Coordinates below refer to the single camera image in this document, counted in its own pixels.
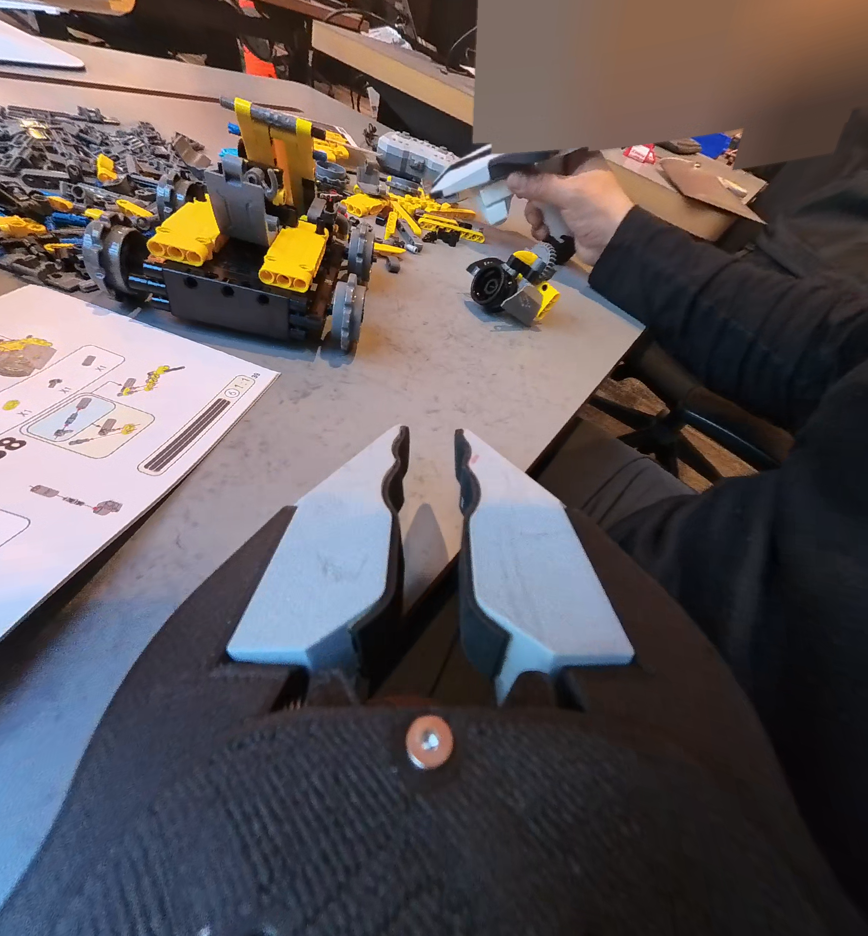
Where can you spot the pile of loose building bricks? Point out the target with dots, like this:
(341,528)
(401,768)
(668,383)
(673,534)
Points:
(39,183)

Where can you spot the person's grey trousers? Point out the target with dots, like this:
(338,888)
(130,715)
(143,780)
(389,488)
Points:
(616,475)

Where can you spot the grey background desk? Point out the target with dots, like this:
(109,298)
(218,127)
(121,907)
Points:
(404,73)

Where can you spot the blue plastic bin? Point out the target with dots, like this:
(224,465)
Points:
(711,144)

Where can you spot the white stand base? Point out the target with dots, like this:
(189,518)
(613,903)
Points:
(10,47)

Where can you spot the person's right hand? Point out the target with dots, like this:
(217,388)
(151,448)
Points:
(587,212)

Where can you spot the brown cardboard box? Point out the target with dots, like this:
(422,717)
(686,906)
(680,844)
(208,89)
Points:
(689,197)

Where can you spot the small yellow brick wheel assembly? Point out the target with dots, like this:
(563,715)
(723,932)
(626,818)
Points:
(521,303)

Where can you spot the grey battery box brick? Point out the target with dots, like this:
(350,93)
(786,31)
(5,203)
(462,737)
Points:
(415,157)

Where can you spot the yellow black brick vehicle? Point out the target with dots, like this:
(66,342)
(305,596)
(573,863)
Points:
(222,285)

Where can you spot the black office chair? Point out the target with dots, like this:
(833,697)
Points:
(697,424)

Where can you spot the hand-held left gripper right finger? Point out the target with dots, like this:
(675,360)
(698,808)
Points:
(536,578)

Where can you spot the person's black top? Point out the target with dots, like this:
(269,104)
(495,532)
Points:
(806,585)

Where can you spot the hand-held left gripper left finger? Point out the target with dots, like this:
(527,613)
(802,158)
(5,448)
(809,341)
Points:
(324,578)

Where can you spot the white instruction booklet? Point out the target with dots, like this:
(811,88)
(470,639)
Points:
(75,439)

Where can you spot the person's right forearm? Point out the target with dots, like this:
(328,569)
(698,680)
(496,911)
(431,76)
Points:
(733,292)

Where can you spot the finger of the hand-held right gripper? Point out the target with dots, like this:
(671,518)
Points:
(463,172)
(494,205)

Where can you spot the grey neighbour desk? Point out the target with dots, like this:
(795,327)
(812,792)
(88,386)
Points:
(148,73)

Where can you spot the yellow curved panel brick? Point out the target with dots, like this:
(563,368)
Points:
(390,249)

